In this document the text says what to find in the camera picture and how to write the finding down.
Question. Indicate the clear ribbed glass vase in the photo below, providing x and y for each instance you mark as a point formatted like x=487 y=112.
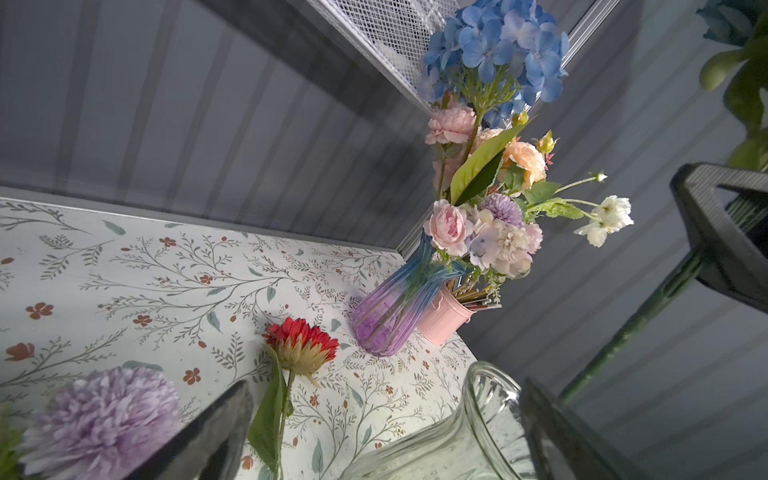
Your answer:
x=482 y=439

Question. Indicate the light blue flower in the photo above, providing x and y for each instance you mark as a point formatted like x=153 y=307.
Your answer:
x=742 y=69

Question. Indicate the white poppy flower stem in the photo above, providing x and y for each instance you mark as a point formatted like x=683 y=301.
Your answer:
x=603 y=219

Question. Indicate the pale pink peony flower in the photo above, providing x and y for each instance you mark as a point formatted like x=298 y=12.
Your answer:
x=449 y=228

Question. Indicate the floral patterned table mat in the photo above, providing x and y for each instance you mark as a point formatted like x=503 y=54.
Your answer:
x=83 y=291

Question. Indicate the blue purple glass vase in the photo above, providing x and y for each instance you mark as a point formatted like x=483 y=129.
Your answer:
x=385 y=320

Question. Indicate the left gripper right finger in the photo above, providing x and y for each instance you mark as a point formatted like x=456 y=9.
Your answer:
x=563 y=446

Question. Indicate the blue hydrangea flower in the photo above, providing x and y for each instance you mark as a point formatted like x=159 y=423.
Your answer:
x=499 y=66

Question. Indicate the pink pencil cup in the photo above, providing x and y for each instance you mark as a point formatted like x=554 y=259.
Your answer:
x=443 y=317

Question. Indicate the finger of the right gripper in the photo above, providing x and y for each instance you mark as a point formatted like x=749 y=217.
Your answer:
x=735 y=257

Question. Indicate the red flower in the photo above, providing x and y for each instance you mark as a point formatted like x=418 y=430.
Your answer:
x=297 y=349

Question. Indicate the purple pompom flower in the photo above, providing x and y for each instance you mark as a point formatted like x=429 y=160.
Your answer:
x=102 y=426

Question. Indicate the cream peach rose stem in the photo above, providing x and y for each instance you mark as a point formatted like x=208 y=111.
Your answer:
x=531 y=159

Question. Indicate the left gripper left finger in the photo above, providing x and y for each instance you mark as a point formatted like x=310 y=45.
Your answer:
x=210 y=446

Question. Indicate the lilac small blossom sprig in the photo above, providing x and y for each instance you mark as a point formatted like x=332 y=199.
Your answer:
x=501 y=240

